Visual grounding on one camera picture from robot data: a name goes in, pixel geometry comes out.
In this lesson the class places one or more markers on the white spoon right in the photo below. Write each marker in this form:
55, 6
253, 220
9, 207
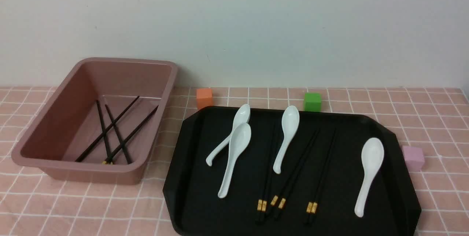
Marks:
372, 157

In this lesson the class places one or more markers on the white spoon rear left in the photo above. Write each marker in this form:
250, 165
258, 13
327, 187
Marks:
242, 116

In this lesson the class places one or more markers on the pink plastic bin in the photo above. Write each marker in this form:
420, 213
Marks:
69, 121

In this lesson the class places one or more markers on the black plastic tray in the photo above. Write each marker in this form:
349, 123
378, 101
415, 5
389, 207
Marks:
323, 200

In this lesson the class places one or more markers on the white spoon front left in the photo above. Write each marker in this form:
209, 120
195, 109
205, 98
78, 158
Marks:
239, 141

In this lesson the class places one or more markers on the white spoon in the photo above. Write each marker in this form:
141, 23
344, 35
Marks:
372, 157
242, 116
290, 123
239, 141

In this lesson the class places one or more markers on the green cube block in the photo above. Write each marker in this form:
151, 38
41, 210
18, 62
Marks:
312, 102

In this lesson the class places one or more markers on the pink cube block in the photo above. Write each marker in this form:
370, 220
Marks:
414, 158

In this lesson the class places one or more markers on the pink checkered tablecloth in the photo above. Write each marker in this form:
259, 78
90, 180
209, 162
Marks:
33, 204

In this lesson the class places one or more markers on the black chopstick in bin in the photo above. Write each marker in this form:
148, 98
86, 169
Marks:
118, 134
91, 146
109, 159
103, 128

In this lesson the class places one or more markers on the orange cube block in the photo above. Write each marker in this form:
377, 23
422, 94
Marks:
204, 97

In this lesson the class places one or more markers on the white spoon centre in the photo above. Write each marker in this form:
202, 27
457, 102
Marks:
290, 123

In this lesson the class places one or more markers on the black chopstick gold band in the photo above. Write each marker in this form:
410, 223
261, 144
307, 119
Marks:
322, 173
279, 200
263, 201
324, 184
271, 170
298, 177

